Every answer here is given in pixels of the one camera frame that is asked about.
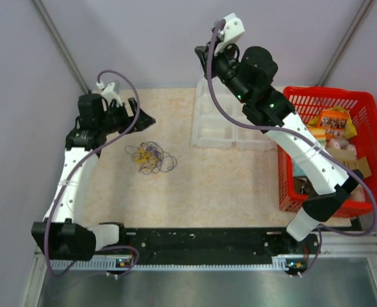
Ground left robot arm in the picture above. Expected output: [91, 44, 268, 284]
[31, 93, 156, 261]

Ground orange snack package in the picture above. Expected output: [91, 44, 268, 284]
[316, 110, 349, 138]

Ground corner aluminium post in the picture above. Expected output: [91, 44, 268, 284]
[316, 0, 375, 87]
[30, 0, 90, 93]

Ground white cable duct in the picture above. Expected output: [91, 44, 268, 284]
[49, 255, 304, 272]

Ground clear plastic compartment tray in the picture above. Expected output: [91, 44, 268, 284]
[191, 76, 277, 152]

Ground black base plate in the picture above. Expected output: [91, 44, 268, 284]
[120, 227, 319, 265]

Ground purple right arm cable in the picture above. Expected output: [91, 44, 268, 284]
[205, 19, 377, 278]

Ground yellow cable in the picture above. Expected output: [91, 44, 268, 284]
[132, 143, 159, 164]

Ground red plastic basket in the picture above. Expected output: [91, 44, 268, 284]
[278, 86, 377, 218]

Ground brown cardboard box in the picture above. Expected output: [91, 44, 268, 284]
[327, 148, 372, 178]

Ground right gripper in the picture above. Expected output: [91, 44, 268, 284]
[195, 39, 250, 105]

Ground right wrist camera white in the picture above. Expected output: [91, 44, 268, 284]
[213, 13, 245, 55]

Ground orange sponge pack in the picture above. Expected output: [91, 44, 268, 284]
[308, 126, 326, 145]

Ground yellow snack bag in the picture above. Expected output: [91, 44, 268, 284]
[308, 106, 357, 139]

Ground right corner aluminium post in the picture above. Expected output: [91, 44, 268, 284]
[316, 0, 375, 87]

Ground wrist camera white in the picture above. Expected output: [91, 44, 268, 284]
[96, 81, 123, 106]
[213, 13, 245, 55]

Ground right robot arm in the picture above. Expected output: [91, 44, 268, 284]
[195, 44, 363, 253]

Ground left corner aluminium post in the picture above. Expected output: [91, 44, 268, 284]
[30, 0, 90, 93]

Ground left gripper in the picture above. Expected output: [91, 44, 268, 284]
[98, 98, 155, 136]

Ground pink wrapped roll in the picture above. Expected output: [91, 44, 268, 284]
[325, 138, 357, 157]

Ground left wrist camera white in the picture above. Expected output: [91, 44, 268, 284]
[96, 81, 123, 106]

